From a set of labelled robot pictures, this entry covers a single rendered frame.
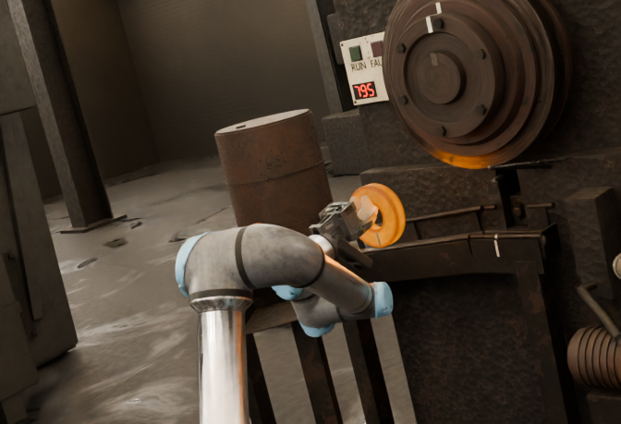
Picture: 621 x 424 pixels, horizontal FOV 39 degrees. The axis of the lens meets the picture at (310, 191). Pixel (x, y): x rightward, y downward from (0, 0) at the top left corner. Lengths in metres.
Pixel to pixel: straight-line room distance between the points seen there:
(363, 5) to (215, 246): 1.05
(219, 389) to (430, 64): 0.89
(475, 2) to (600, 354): 0.80
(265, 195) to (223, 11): 7.17
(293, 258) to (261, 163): 3.30
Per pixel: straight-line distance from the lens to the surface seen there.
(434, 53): 2.00
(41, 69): 8.68
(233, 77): 11.95
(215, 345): 1.57
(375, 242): 2.12
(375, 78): 2.42
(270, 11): 11.22
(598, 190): 2.04
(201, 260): 1.59
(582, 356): 1.96
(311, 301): 1.92
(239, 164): 4.90
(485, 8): 1.99
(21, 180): 4.59
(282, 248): 1.55
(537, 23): 1.97
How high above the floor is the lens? 1.27
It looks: 10 degrees down
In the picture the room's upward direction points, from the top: 14 degrees counter-clockwise
